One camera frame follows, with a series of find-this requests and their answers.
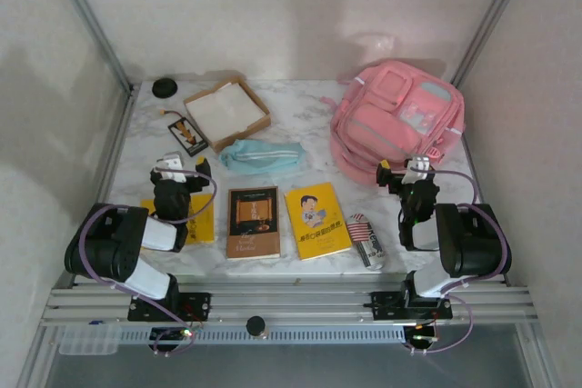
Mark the aluminium frame post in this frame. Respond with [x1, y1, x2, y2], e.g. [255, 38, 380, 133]
[43, 0, 135, 94]
[447, 0, 540, 92]

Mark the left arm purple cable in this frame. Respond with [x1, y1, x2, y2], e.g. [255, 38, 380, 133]
[76, 168, 218, 357]

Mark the dark brown book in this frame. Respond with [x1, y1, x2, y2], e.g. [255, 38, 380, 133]
[226, 185, 282, 261]

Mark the black drill bit card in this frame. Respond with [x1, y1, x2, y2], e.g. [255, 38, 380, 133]
[168, 117, 209, 156]

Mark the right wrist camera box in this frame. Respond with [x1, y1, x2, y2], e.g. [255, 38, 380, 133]
[404, 155, 432, 183]

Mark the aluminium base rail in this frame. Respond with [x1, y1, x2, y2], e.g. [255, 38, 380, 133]
[38, 269, 540, 330]

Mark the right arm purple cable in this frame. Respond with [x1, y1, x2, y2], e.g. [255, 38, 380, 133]
[408, 168, 513, 356]

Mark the grey slotted cable duct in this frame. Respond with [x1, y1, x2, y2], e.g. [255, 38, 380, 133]
[115, 326, 406, 344]

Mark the pink school backpack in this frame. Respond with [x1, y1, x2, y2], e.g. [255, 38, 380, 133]
[320, 58, 467, 187]

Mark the black round knob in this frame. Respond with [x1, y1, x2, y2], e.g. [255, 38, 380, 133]
[245, 314, 267, 339]

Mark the yellow cartoon boy book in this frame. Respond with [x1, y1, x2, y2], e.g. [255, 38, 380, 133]
[284, 182, 354, 262]

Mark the light blue pencil pouch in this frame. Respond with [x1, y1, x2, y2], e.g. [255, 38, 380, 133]
[219, 138, 308, 175]

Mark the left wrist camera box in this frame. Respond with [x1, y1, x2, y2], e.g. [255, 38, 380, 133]
[151, 151, 187, 183]

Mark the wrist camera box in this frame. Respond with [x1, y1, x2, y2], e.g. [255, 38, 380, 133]
[404, 155, 432, 183]
[151, 151, 187, 183]

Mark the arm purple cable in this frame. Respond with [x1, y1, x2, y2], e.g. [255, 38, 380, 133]
[408, 168, 513, 356]
[76, 168, 218, 357]

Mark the white paper sheet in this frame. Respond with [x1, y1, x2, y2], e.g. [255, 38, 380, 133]
[186, 82, 267, 142]

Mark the clear plastic organizer box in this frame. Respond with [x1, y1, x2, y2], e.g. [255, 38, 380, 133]
[57, 324, 123, 356]

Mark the black controller board with LEDs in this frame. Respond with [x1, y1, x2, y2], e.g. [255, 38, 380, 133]
[404, 322, 440, 353]
[152, 326, 196, 355]

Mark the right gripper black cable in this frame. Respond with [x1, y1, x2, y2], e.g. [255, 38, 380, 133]
[397, 214, 426, 252]

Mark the plain yellow book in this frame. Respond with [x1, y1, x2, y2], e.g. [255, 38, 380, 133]
[139, 192, 216, 246]

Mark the flag print white can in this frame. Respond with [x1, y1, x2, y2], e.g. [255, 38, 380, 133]
[346, 213, 387, 271]

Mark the black round cap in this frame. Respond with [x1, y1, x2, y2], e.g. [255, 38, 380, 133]
[152, 77, 179, 99]

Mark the brown cardboard tray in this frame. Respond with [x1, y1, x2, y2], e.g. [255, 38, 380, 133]
[183, 76, 273, 154]

